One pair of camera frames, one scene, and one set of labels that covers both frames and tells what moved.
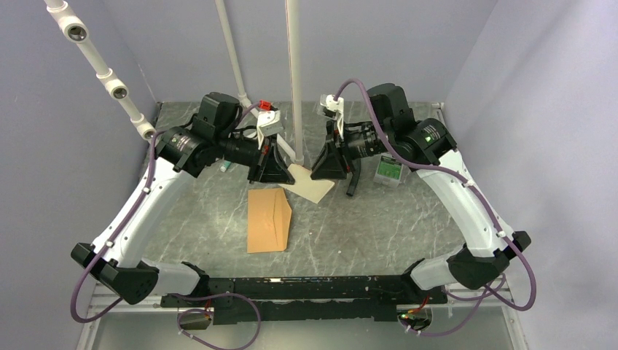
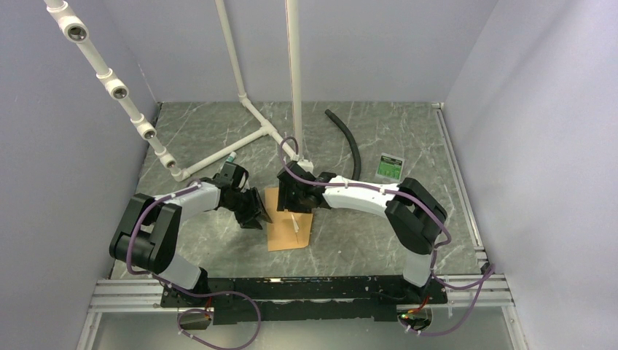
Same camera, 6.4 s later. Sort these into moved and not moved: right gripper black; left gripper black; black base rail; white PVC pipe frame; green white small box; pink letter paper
Moved: pink letter paper; left gripper black; right gripper black
Not moved: white PVC pipe frame; green white small box; black base rail
